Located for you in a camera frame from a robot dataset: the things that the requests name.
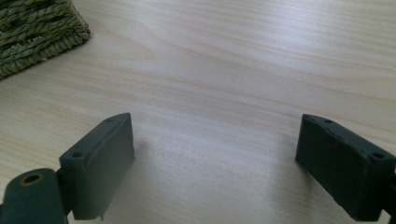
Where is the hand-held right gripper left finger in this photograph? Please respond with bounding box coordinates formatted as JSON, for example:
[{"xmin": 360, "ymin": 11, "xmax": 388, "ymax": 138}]
[{"xmin": 59, "ymin": 112, "xmax": 135, "ymax": 221}]

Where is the green woven basket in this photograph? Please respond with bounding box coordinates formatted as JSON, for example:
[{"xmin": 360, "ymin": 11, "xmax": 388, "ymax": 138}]
[{"xmin": 0, "ymin": 0, "xmax": 92, "ymax": 80}]

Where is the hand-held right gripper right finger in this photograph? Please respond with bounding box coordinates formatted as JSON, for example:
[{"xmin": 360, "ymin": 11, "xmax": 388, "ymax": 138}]
[{"xmin": 294, "ymin": 113, "xmax": 396, "ymax": 222}]

